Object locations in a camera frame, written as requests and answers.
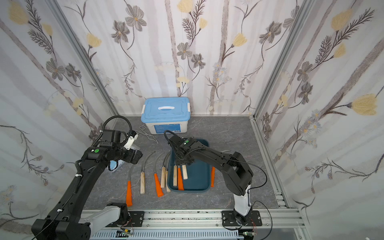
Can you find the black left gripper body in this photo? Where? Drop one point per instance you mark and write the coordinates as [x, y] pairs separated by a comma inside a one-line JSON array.
[[135, 156]]

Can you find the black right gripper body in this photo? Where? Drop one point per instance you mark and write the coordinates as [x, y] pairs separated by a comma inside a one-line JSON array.
[[184, 159]]

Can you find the wooden handle sickle group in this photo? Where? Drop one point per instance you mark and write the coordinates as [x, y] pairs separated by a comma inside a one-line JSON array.
[[175, 176]]

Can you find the thin orange handle sickle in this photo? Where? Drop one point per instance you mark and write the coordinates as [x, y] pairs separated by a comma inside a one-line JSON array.
[[213, 177]]

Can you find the orange handle sickle group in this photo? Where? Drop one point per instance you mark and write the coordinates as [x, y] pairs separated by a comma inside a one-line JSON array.
[[180, 180]]

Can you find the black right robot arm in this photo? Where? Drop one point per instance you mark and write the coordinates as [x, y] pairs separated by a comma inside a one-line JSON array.
[[236, 171]]

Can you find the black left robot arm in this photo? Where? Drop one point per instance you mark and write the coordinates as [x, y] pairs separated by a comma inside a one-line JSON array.
[[63, 221]]

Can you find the teal plastic storage bin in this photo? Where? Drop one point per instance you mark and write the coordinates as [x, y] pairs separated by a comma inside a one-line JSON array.
[[199, 176]]

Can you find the white storage box blue lid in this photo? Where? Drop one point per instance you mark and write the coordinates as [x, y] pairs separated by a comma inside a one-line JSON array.
[[168, 113]]

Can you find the bagged blue face masks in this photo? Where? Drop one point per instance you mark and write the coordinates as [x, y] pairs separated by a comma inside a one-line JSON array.
[[115, 165]]

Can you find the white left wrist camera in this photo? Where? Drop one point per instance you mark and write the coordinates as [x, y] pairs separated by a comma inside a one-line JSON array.
[[130, 145]]

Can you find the orange handle sickle far left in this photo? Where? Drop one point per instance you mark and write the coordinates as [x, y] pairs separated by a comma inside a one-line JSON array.
[[129, 198]]

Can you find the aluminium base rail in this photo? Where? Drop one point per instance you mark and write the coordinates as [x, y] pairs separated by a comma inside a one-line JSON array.
[[210, 224]]

